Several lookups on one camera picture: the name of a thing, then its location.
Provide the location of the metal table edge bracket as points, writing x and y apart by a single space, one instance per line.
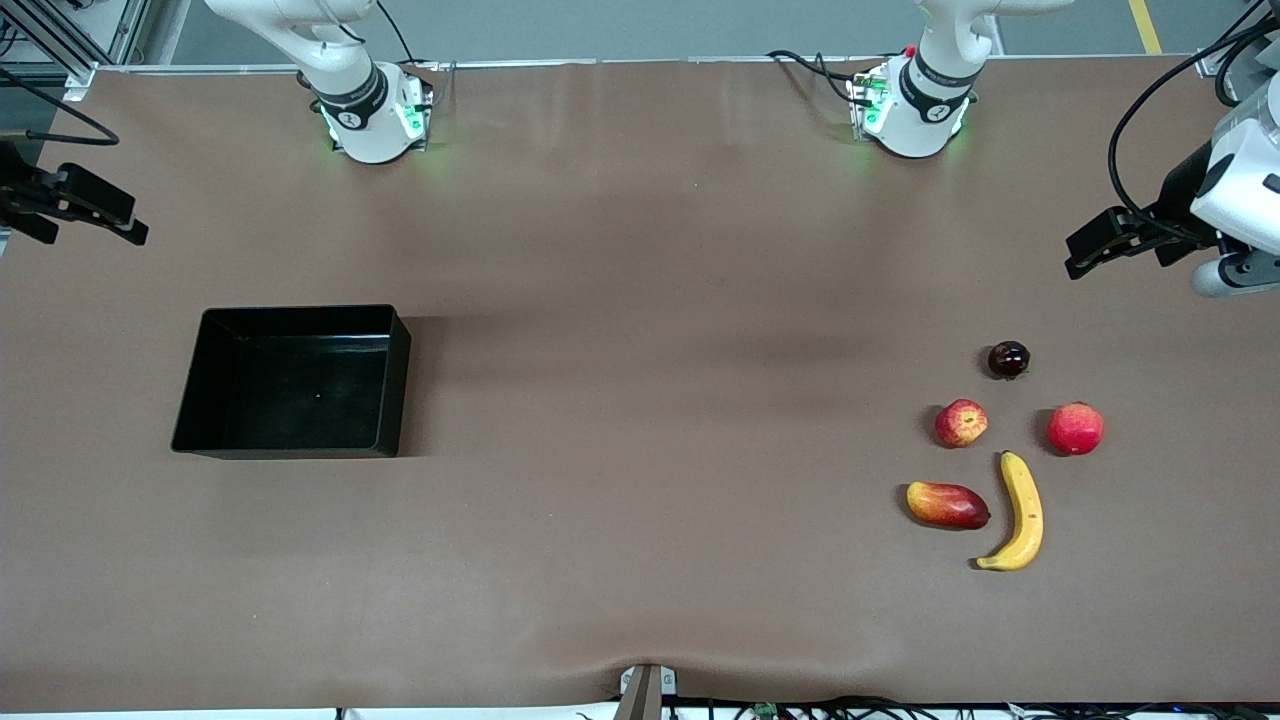
645 690

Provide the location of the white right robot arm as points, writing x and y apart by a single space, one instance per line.
340 70

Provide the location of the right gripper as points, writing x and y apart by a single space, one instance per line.
22 191

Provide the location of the yellow banana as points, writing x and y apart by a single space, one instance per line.
1026 510

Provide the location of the round red peach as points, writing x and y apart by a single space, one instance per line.
1075 429

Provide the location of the dark purple mangosteen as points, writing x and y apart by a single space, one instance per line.
1008 360

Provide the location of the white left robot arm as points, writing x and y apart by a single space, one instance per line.
925 95

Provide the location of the red yellow apple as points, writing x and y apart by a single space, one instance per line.
961 423

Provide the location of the red yellow mango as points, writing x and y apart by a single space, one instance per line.
945 505

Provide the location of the aluminium frame profile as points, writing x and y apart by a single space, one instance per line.
1235 45
60 40

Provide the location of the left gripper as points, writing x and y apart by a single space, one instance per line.
1186 186

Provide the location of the brown table mat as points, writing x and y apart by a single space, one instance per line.
640 520

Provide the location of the black plastic box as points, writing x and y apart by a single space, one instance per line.
295 390

